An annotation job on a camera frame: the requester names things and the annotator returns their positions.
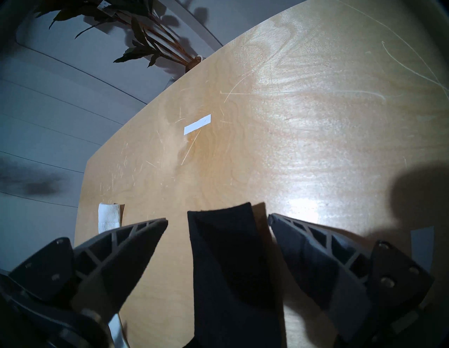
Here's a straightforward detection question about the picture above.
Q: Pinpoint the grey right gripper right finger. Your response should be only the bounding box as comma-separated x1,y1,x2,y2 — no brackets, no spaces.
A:
268,213,435,342

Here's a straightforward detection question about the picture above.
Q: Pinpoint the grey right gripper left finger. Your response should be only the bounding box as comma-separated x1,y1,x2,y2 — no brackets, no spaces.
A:
7,218,169,316

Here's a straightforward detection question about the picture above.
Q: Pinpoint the black sock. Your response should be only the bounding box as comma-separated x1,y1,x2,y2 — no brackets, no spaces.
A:
187,202,283,348

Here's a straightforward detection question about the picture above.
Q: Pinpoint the white tape strip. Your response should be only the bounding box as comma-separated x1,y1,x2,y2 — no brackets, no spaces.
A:
410,227,435,272
184,114,212,135

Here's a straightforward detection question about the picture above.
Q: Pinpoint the tall dark green plant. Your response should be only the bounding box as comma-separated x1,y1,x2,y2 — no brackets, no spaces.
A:
35,0,202,72

